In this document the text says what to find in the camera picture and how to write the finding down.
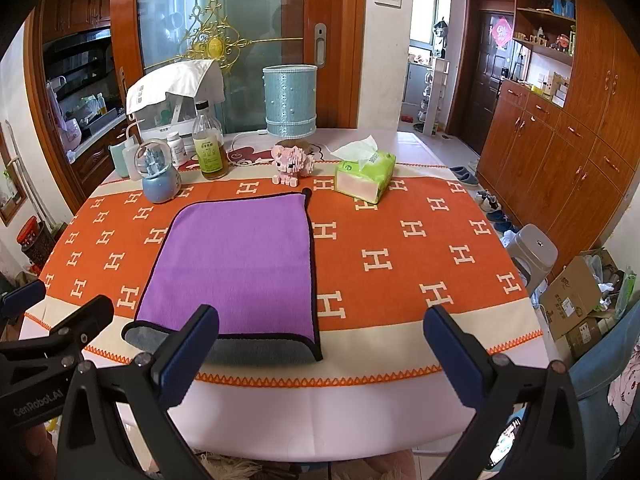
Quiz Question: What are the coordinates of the white storage box with cloth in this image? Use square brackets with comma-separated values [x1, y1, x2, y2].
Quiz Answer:
[126, 60, 224, 141]

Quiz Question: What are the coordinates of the orange H-pattern table runner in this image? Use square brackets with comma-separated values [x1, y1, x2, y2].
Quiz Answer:
[26, 162, 544, 388]

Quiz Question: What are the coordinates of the cardboard box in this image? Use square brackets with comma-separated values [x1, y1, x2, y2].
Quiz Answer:
[540, 248, 625, 364]

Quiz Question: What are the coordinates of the glass sliding door wooden frame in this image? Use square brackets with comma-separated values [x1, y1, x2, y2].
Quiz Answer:
[110, 0, 366, 133]

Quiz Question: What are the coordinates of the white plastic stool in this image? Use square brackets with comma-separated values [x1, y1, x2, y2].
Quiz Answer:
[506, 223, 558, 296]

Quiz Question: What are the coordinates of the light blue table lamp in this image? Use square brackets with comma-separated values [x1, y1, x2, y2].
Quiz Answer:
[262, 64, 318, 140]

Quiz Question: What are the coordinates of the dark entrance door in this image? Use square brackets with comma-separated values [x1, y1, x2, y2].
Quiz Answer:
[463, 11, 514, 155]

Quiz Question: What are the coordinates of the small white pill bottle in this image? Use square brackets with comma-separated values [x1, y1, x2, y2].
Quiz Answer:
[166, 131, 189, 167]

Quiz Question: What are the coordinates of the pink brick pig figure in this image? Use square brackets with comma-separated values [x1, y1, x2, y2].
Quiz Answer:
[271, 144, 314, 188]

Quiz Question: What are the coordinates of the wooden cabinet wall unit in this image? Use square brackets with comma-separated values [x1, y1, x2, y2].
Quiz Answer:
[477, 0, 639, 274]

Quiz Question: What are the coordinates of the green tissue pack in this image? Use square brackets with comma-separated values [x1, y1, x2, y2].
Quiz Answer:
[332, 136, 396, 205]

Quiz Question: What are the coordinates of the blue snow globe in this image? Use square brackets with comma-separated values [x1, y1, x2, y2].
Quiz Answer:
[134, 139, 181, 204]

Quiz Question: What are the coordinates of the purple and grey towel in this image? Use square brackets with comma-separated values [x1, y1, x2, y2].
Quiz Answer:
[122, 188, 323, 367]

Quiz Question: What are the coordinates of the glass bottle green label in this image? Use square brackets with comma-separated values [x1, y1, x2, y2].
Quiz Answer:
[192, 101, 228, 180]

